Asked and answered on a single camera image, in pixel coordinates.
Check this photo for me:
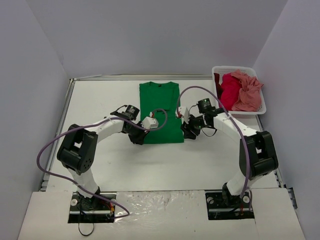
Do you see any green t shirt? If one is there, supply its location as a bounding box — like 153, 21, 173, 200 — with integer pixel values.
139, 81, 184, 145

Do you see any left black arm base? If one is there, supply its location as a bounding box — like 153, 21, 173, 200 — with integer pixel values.
68, 192, 116, 224

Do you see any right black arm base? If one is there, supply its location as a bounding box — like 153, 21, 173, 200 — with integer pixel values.
205, 190, 255, 221

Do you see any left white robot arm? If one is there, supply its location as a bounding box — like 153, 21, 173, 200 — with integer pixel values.
57, 105, 148, 209

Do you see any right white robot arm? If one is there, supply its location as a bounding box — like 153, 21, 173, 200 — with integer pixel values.
176, 98, 279, 207

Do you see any red t shirt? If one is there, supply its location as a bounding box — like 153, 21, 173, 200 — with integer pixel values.
214, 73, 242, 111

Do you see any white plastic basket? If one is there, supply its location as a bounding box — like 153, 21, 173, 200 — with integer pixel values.
212, 66, 267, 115

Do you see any pink t shirt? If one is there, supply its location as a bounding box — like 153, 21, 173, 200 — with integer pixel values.
231, 69, 263, 112

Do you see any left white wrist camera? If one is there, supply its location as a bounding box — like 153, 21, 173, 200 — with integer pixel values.
141, 116, 159, 130

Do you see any black loop cable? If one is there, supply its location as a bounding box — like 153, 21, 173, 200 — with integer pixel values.
77, 212, 96, 237

